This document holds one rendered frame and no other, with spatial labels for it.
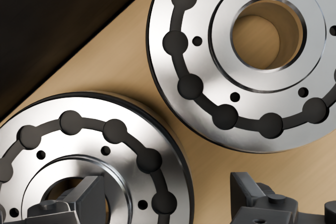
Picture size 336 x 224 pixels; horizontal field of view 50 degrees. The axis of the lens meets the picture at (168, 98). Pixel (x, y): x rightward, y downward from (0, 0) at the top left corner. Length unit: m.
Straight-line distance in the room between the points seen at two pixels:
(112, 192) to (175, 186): 0.03
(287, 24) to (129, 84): 0.08
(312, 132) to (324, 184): 0.05
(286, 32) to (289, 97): 0.04
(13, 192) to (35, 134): 0.03
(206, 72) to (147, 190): 0.06
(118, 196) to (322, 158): 0.11
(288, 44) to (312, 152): 0.06
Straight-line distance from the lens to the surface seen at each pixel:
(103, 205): 0.16
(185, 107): 0.16
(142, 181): 0.16
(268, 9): 0.18
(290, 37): 0.18
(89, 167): 0.16
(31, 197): 0.17
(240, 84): 0.15
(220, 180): 0.20
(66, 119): 0.17
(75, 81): 0.20
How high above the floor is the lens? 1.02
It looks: 87 degrees down
